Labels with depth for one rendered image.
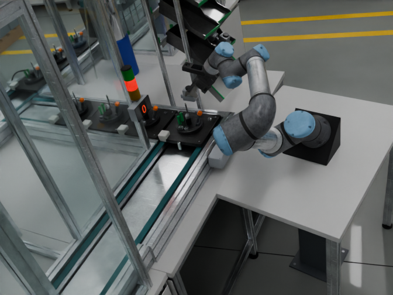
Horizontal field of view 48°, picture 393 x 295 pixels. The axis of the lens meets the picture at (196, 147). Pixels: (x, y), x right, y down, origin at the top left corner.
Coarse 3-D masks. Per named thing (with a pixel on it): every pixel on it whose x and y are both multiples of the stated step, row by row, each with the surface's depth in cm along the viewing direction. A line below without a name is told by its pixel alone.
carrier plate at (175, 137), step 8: (184, 112) 236; (192, 112) 234; (176, 120) 232; (216, 120) 225; (168, 128) 228; (208, 128) 221; (168, 136) 222; (176, 136) 221; (184, 136) 220; (192, 136) 218; (200, 136) 217; (208, 136) 218; (184, 144) 217; (192, 144) 215; (200, 144) 213
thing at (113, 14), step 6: (108, 0) 269; (114, 0) 273; (108, 6) 271; (114, 6) 273; (108, 12) 273; (114, 12) 275; (114, 18) 276; (120, 18) 281; (114, 24) 278; (120, 24) 281; (114, 30) 280; (120, 30) 282; (120, 36) 284
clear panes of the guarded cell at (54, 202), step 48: (0, 48) 97; (0, 96) 99; (48, 96) 111; (0, 144) 100; (48, 144) 113; (0, 192) 102; (48, 192) 116; (96, 192) 134; (0, 240) 104; (48, 240) 118; (96, 240) 137; (0, 288) 106; (48, 288) 121; (96, 288) 140
